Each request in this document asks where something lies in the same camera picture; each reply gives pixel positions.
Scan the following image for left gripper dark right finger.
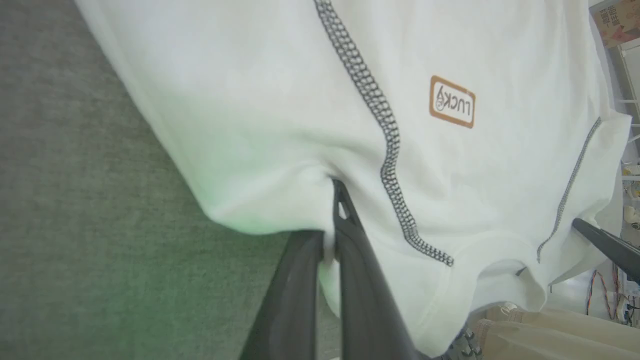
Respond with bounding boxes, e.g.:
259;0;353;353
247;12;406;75
332;180;421;360

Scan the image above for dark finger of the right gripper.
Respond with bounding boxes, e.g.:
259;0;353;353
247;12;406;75
572;218;640;285

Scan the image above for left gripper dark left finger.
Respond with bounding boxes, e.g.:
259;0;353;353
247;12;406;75
240;230;326;360

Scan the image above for white garment with grey stitching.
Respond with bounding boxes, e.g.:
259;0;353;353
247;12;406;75
75;0;633;358

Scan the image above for white metal shelf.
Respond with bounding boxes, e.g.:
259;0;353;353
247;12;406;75
607;42;640;236

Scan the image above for beige trousers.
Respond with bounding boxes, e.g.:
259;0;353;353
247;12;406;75
470;302;640;360

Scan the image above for grey patterned shoe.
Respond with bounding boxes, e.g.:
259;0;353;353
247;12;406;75
440;327;483;360

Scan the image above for brown cardboard box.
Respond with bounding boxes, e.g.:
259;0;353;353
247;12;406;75
590;0;640;49

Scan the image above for coloured wire bundle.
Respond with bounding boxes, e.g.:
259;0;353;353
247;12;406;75
585;267;640;326

